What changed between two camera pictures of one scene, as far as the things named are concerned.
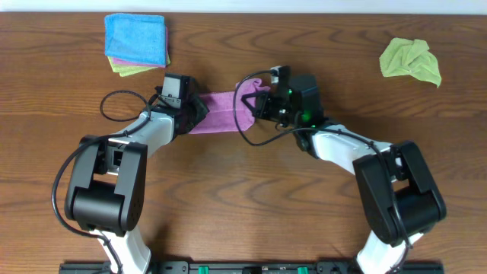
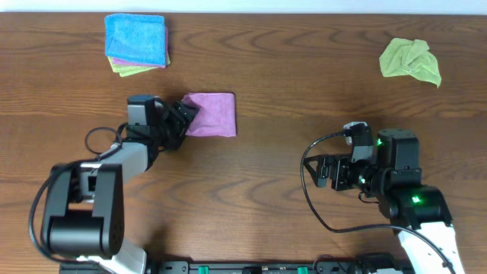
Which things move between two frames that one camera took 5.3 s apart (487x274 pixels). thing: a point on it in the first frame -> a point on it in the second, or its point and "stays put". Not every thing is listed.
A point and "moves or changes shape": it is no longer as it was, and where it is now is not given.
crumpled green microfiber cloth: [405, 57] stays put
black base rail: [251, 267] stays put
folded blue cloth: [136, 37] stays put
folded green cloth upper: [122, 68] stays put
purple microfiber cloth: [221, 115] moves or changes shape
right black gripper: [265, 98] -> [339, 164]
